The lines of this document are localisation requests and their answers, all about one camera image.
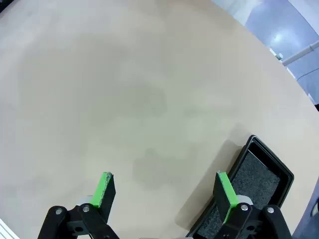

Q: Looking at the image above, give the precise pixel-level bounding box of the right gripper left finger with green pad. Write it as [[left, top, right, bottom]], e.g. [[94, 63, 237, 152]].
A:
[[37, 171, 119, 239]]

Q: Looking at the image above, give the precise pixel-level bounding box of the white metal tube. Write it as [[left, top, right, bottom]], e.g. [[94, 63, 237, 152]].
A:
[[283, 39, 319, 67]]

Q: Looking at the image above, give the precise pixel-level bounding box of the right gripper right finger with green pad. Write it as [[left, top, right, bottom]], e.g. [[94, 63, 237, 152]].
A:
[[213, 170, 292, 239]]

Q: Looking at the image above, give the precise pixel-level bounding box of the black plastic tray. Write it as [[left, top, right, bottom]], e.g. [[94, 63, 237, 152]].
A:
[[185, 134, 295, 239]]

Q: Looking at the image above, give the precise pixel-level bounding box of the dark grey foam insert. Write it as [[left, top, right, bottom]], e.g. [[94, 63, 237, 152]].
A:
[[196, 149, 280, 236]]

